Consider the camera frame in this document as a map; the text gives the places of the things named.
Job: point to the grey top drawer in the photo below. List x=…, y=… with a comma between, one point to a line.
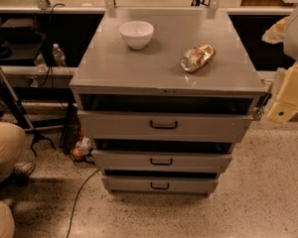
x=164, y=126

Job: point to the grey middle drawer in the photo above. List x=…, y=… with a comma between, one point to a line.
x=161, y=161

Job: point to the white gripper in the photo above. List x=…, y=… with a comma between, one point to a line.
x=297, y=39

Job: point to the grey sneaker shoe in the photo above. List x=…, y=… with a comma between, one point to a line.
x=24, y=169

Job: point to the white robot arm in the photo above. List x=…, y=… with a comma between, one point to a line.
x=285, y=31

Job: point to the white ceramic bowl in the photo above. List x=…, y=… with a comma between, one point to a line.
x=136, y=34

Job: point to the black side table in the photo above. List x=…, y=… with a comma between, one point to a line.
x=20, y=40

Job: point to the grey bottom drawer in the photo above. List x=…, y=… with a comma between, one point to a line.
x=160, y=185

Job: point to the grey drawer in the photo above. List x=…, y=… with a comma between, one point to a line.
x=164, y=126
x=161, y=161
x=160, y=185

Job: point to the clear plastic water bottle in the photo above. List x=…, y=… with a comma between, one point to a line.
x=59, y=56

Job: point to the person's beige knee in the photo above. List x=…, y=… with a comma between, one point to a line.
x=7, y=224

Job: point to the red white items pile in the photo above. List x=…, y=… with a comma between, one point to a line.
x=82, y=147

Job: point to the grey metal drawer cabinet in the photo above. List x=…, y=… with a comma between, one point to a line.
x=114, y=77

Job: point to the black tripod stand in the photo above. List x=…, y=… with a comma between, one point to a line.
x=16, y=107

